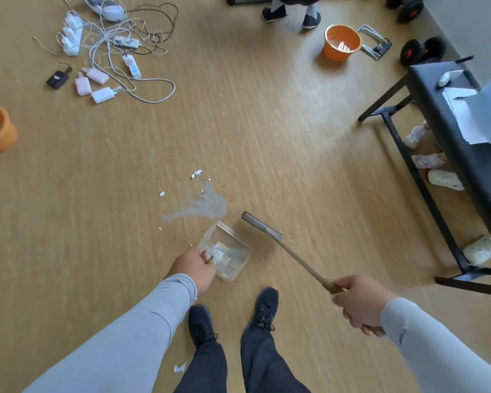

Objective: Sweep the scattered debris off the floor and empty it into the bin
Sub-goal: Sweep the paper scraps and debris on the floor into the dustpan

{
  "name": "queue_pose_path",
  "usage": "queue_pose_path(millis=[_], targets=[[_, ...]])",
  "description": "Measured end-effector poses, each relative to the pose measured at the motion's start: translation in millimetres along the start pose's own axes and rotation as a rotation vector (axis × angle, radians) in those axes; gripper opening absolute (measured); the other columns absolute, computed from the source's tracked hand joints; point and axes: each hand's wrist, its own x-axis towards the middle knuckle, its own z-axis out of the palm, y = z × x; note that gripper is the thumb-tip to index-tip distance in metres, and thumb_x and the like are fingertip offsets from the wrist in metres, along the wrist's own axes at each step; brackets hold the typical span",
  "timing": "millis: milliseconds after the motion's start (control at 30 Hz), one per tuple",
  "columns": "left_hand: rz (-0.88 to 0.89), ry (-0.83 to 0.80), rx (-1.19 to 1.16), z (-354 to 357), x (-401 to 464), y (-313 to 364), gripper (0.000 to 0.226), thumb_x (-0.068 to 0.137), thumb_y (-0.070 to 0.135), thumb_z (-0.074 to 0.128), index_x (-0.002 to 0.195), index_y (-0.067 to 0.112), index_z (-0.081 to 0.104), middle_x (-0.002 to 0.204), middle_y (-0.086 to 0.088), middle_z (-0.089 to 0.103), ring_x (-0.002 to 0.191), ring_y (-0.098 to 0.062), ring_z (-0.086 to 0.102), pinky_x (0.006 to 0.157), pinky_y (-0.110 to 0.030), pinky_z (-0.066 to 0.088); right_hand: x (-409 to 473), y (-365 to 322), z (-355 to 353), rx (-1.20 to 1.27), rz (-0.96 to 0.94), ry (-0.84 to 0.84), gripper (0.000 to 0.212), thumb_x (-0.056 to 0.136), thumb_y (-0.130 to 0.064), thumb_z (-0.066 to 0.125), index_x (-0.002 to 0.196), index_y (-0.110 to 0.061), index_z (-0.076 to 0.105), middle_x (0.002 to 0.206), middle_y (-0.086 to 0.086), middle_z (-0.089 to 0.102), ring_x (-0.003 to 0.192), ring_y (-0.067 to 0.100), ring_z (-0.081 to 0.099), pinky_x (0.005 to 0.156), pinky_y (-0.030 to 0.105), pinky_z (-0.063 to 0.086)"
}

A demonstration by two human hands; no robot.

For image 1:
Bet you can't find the black power adapter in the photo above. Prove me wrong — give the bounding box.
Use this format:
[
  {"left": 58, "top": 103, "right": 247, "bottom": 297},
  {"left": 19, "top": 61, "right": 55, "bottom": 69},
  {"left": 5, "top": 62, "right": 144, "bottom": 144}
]
[{"left": 45, "top": 70, "right": 70, "bottom": 91}]

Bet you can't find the silver metal tube frame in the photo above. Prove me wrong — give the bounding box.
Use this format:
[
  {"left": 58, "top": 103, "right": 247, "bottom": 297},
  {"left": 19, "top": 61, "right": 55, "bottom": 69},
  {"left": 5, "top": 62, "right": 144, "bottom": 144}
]
[{"left": 356, "top": 24, "right": 393, "bottom": 61}]

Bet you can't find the white power strip with plugs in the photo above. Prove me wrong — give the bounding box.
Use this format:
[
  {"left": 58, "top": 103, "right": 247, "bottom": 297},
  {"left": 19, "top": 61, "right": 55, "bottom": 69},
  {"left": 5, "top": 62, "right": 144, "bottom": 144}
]
[{"left": 60, "top": 11, "right": 85, "bottom": 57}]

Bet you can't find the clear plastic dustpan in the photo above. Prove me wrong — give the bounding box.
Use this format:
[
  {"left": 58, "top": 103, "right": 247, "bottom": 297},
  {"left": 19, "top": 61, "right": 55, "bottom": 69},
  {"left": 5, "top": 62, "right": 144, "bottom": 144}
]
[{"left": 196, "top": 221, "right": 253, "bottom": 283}]

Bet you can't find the person's left hand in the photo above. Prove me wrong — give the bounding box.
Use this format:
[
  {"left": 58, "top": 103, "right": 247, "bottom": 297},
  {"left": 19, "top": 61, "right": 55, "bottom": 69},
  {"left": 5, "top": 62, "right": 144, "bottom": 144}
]
[{"left": 165, "top": 248, "right": 218, "bottom": 297}]

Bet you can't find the orange plastic basin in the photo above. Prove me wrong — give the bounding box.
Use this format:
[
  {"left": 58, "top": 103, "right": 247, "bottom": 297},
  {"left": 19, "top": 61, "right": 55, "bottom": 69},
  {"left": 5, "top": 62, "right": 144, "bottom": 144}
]
[
  {"left": 323, "top": 24, "right": 363, "bottom": 63},
  {"left": 0, "top": 102, "right": 19, "bottom": 155}
]

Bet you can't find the small white grey power strip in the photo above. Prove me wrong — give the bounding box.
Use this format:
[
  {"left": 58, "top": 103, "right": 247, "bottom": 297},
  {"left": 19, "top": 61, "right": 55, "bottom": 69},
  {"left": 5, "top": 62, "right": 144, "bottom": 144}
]
[{"left": 113, "top": 35, "right": 141, "bottom": 50}]

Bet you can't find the person's right leg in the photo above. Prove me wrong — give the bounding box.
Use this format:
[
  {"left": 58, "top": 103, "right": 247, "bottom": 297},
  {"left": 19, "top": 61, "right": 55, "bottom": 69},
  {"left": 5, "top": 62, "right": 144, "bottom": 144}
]
[{"left": 240, "top": 323, "right": 312, "bottom": 393}]

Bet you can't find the black dumbbell red mark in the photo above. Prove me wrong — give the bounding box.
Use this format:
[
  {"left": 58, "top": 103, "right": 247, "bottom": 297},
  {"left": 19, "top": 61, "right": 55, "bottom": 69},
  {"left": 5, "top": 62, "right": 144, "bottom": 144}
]
[
  {"left": 400, "top": 35, "right": 448, "bottom": 69},
  {"left": 386, "top": 0, "right": 425, "bottom": 24}
]

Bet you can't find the white oval device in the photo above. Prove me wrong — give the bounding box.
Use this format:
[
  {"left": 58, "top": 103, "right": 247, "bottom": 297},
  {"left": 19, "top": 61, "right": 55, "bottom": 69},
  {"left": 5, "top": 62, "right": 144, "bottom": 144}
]
[{"left": 436, "top": 70, "right": 465, "bottom": 87}]

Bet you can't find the narrow white power strip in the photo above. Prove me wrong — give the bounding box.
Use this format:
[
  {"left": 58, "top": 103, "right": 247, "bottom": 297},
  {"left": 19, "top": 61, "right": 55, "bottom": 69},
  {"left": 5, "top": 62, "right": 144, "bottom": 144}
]
[{"left": 122, "top": 55, "right": 142, "bottom": 80}]

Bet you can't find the tangle of white cables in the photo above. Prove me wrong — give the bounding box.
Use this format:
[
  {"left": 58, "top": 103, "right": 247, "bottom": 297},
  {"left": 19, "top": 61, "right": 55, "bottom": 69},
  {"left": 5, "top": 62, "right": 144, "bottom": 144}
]
[{"left": 32, "top": 0, "right": 180, "bottom": 105}]

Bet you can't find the white clog slipper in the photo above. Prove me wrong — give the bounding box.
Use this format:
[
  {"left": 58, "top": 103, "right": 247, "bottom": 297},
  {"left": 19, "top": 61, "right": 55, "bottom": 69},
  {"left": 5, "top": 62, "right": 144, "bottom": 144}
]
[
  {"left": 427, "top": 169, "right": 465, "bottom": 192},
  {"left": 462, "top": 236, "right": 491, "bottom": 266}
]

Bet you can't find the white charger brick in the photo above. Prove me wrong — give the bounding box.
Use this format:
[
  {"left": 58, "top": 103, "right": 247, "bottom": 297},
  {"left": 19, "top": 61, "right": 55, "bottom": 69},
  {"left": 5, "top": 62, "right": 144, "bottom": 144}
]
[{"left": 91, "top": 86, "right": 123, "bottom": 105}]

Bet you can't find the long-handled broom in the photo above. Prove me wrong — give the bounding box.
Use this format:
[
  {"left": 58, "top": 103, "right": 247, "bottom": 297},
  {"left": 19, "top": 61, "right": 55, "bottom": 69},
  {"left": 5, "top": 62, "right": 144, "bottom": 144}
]
[{"left": 241, "top": 211, "right": 387, "bottom": 337}]

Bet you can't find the black shoe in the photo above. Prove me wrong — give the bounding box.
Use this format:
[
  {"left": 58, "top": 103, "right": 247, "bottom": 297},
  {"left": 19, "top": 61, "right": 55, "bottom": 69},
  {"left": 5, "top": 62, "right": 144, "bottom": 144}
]
[
  {"left": 243, "top": 286, "right": 280, "bottom": 333},
  {"left": 187, "top": 303, "right": 218, "bottom": 350}
]

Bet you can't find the person's leg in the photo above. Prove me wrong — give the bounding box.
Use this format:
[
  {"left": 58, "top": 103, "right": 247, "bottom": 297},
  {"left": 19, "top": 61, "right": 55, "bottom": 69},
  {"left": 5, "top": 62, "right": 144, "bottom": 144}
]
[
  {"left": 173, "top": 341, "right": 229, "bottom": 393},
  {"left": 240, "top": 323, "right": 312, "bottom": 393}
]

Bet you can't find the black right shoe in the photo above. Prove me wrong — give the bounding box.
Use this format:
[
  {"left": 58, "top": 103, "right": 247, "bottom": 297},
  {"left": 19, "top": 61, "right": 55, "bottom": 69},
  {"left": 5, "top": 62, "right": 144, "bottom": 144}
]
[{"left": 243, "top": 286, "right": 280, "bottom": 333}]

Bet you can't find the person's left forearm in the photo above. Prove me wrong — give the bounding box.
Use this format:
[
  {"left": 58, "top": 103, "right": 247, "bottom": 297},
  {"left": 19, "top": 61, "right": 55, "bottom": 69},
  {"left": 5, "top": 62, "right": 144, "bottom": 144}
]
[{"left": 22, "top": 273, "right": 198, "bottom": 393}]

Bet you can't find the pale folded paper sheet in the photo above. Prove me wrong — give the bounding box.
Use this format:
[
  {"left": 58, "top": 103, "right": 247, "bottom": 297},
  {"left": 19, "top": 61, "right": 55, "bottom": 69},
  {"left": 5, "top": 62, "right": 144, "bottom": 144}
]
[{"left": 441, "top": 76, "right": 491, "bottom": 145}]

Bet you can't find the person's right hand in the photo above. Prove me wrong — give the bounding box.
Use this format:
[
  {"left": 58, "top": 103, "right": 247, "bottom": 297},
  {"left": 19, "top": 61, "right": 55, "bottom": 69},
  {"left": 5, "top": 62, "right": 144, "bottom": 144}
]
[{"left": 332, "top": 275, "right": 400, "bottom": 337}]

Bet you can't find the black padded bench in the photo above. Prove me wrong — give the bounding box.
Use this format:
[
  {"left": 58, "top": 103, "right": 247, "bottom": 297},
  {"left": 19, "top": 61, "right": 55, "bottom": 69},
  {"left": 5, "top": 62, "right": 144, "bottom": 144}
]
[{"left": 358, "top": 63, "right": 491, "bottom": 299}]

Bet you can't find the grey white neck massager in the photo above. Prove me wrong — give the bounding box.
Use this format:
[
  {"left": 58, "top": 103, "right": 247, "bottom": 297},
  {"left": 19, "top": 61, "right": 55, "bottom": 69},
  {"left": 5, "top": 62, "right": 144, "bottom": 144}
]
[{"left": 83, "top": 0, "right": 127, "bottom": 23}]

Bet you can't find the person's left leg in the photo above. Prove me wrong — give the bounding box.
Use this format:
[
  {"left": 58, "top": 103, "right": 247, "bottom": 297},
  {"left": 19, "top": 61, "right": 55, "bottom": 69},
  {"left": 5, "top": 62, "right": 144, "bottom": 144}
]
[{"left": 173, "top": 341, "right": 229, "bottom": 393}]

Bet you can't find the black left shoe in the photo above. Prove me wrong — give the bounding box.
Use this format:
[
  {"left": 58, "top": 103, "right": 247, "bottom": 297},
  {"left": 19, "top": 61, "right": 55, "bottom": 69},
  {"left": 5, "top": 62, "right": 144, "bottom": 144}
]
[{"left": 187, "top": 303, "right": 218, "bottom": 350}]

